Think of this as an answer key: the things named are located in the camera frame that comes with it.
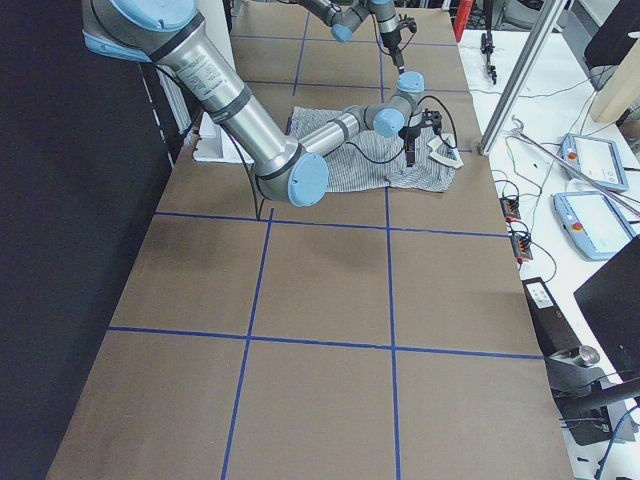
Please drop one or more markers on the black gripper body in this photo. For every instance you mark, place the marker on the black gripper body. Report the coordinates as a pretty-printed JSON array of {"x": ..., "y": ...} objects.
[
  {"x": 390, "y": 41},
  {"x": 409, "y": 134}
]

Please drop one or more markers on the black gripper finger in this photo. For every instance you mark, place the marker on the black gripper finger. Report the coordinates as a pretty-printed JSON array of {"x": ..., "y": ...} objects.
[
  {"x": 398, "y": 61},
  {"x": 410, "y": 153}
]

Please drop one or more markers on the navy white striped polo shirt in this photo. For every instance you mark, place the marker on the navy white striped polo shirt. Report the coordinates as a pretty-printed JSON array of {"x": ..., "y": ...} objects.
[{"x": 370, "y": 161}]

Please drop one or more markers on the orange black connector strip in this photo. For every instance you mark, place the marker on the orange black connector strip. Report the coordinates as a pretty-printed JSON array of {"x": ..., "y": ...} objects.
[{"x": 519, "y": 232}]

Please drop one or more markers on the upper blue teach pendant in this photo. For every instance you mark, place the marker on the upper blue teach pendant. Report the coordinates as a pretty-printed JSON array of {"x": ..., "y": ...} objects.
[{"x": 599, "y": 159}]

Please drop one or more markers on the blue teach pendant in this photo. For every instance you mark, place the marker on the blue teach pendant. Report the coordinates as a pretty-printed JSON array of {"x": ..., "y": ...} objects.
[
  {"x": 599, "y": 159},
  {"x": 594, "y": 223}
]

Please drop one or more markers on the lower blue teach pendant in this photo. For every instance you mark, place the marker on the lower blue teach pendant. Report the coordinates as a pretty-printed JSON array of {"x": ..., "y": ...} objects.
[{"x": 594, "y": 223}]

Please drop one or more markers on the black box with label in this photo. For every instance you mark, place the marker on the black box with label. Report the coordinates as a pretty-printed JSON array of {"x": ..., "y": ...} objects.
[{"x": 553, "y": 332}]

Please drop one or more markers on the black monitor corner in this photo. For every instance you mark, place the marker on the black monitor corner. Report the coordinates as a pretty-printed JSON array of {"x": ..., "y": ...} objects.
[{"x": 609, "y": 303}]

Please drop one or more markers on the aluminium frame post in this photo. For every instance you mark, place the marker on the aluminium frame post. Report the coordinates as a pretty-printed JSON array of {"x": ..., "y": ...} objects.
[{"x": 536, "y": 40}]

